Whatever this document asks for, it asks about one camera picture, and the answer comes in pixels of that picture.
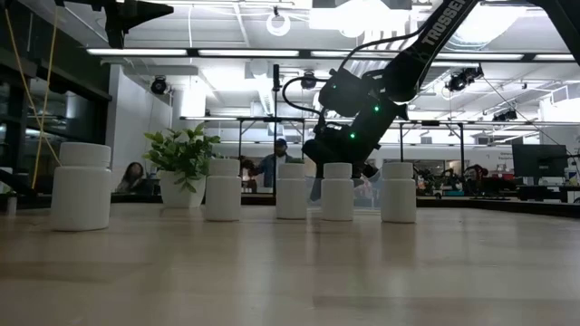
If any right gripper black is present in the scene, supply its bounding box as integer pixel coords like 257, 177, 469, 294
301, 118, 384, 203

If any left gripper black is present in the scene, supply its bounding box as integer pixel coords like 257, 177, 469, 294
53, 0, 176, 24

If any person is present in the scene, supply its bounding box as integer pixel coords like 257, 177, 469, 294
115, 161, 155, 195
253, 138, 295, 189

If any black tripod stand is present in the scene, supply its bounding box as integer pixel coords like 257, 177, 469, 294
271, 62, 282, 197

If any long ceiling light strip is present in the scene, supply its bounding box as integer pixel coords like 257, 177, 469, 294
85, 47, 576, 62

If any potted green artificial plant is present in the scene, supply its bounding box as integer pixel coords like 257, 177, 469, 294
143, 122, 222, 209

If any black computer monitor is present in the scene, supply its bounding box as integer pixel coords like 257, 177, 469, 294
511, 143, 568, 178

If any black background workstation frame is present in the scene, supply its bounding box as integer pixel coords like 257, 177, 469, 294
397, 119, 467, 177
179, 115, 306, 196

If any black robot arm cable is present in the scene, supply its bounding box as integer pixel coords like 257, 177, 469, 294
281, 26, 430, 118

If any white ring lamp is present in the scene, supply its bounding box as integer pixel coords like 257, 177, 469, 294
266, 11, 292, 37

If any yellow extension cable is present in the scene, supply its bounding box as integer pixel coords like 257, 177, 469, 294
3, 7, 63, 190

